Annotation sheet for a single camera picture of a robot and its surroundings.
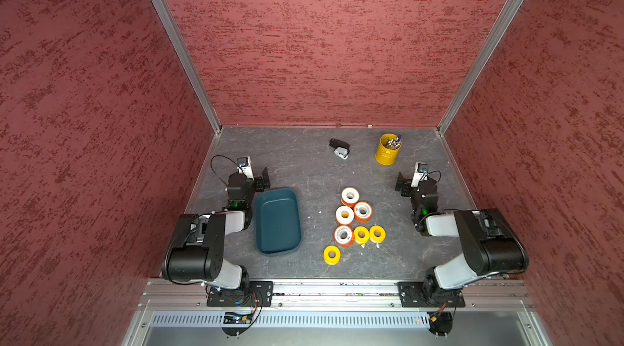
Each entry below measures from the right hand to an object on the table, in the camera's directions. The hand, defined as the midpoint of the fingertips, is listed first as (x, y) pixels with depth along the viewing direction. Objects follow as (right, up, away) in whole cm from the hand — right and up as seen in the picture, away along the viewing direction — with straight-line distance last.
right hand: (410, 176), depth 94 cm
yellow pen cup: (-8, +12, +4) cm, 15 cm away
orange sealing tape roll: (-25, -8, -2) cm, 26 cm away
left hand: (-62, +2, -1) cm, 62 cm away
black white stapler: (-26, +11, +15) cm, 32 cm away
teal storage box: (-53, -18, -1) cm, 56 cm away
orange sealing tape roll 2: (-27, -14, -6) cm, 31 cm away
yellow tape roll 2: (-15, -20, -8) cm, 27 cm away
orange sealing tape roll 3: (-20, -13, -5) cm, 24 cm away
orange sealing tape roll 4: (-28, -20, -10) cm, 36 cm away
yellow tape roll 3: (-32, -26, -13) cm, 43 cm away
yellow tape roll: (-21, -20, -9) cm, 31 cm away
